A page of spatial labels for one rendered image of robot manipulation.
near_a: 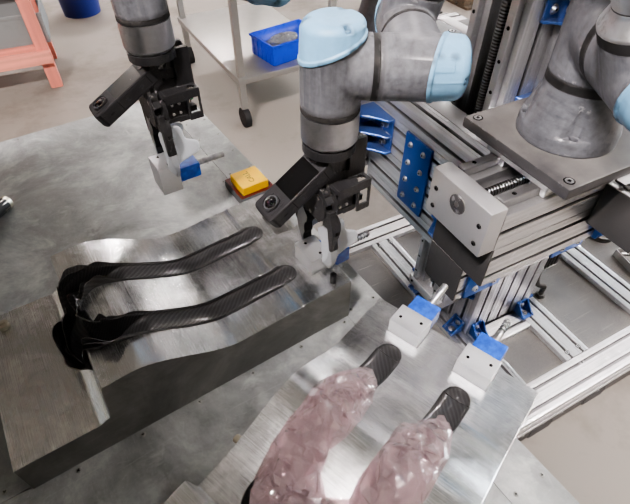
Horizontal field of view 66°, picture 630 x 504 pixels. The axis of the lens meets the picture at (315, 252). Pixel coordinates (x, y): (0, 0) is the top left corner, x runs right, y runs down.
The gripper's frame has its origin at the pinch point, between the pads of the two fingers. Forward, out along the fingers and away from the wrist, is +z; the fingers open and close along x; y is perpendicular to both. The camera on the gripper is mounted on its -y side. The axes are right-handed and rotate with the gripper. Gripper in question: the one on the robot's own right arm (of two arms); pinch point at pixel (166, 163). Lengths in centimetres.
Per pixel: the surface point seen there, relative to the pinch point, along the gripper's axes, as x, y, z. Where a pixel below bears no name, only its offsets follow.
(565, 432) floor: -63, 82, 95
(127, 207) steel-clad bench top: 11.6, -7.5, 15.1
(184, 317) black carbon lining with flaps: -28.8, -9.9, 5.7
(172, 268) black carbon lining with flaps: -17.9, -7.5, 6.7
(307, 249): -28.9, 11.0, 3.4
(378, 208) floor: 51, 100, 95
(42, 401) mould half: -28.6, -30.5, 9.1
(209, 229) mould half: -13.0, 1.2, 6.5
